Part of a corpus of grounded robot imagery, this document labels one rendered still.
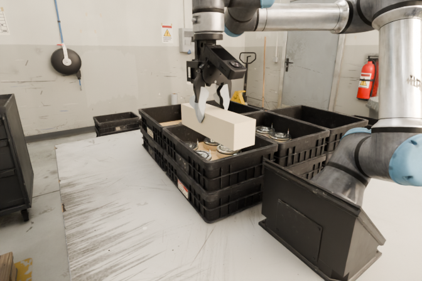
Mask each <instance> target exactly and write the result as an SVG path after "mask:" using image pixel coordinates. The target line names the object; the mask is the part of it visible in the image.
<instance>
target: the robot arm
mask: <svg viewBox="0 0 422 281"><path fill-rule="evenodd" d="M274 2H275V0H192V25H193V32H194V33H195V34H194V35H193V36H192V42H194V43H195V59H192V61H187V81H188V82H191V83H192V84H193V91H194V95H193V96H191V97H190V100H189V103H190V105H191V106H192V107H193V108H194V109H195V113H196V116H197V120H198V122H199V123H202V121H203V119H204V117H205V109H206V104H205V103H206V100H207V99H208V95H209V91H208V90H207V89H206V88H205V85H206V86H207V87H210V86H211V84H213V83H215V84H216V85H215V87H216V93H214V100H215V101H216V102H217V103H218V104H220V106H221V108H222V109H224V110H227V109H228V107H229V101H230V96H231V90H232V81H231V80H235V79H240V78H243V77H244V74H245V72H246V70H247V68H246V67H245V66H244V65H242V64H241V63H240V62H239V61H238V60H237V59H235V58H234V57H233V56H232V55H231V54H230V53H229V52H228V51H227V50H226V49H225V48H223V47H222V46H221V45H216V44H217V40H223V34H222V33H223V32H225V34H227V35H228V36H230V37H234V38H235V37H238V36H240V35H242V34H243V33H244V32H248V31H329V32H331V33H332V34H351V33H363V32H367V31H372V30H375V29H376V30H378V31H379V120H378V122H377V123H376V124H374V125H373V126H372V127H371V129H370V130H368V129H367V128H361V127H358V128H353V129H350V130H348V131H347V132H346V133H345V135H344V136H343V137H342V138H341V140H340V142H339V144H338V146H337V148H336V149H335V151H334V152H333V154H332V156H331V157H330V159H329V160H328V162H327V164H326V166H325V167H324V168H323V170H321V171H320V172H319V173H318V174H317V175H315V176H314V177H313V178H311V179H310V181H312V182H314V183H316V184H318V185H320V186H322V187H324V188H326V189H328V190H329V191H331V192H333V193H335V194H337V195H339V196H341V197H343V198H345V199H347V200H349V201H351V202H353V203H355V204H357V205H359V206H361V207H362V202H363V197H364V191H365V189H366V187H367V185H368V184H369V182H370V180H371V179H378V180H382V181H388V182H392V183H396V184H399V185H402V186H417V187H422V0H338V1H336V2H335V3H334V4H331V3H274ZM224 7H226V8H227V9H226V11H225V12H224ZM188 67H190V77H188Z"/></svg>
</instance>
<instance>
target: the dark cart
mask: <svg viewBox="0 0 422 281"><path fill-rule="evenodd" d="M33 180H34V173H33V168H32V165H31V160H30V155H29V152H28V148H27V145H26V139H25V136H24V132H23V127H22V124H21V119H20V116H19V112H18V106H17V103H16V99H15V96H14V93H11V94H2V95H0V216H4V215H8V214H10V213H14V212H17V211H21V216H22V217H23V219H24V221H27V220H29V218H28V216H29V213H28V210H27V209H28V208H31V205H32V195H33Z"/></svg>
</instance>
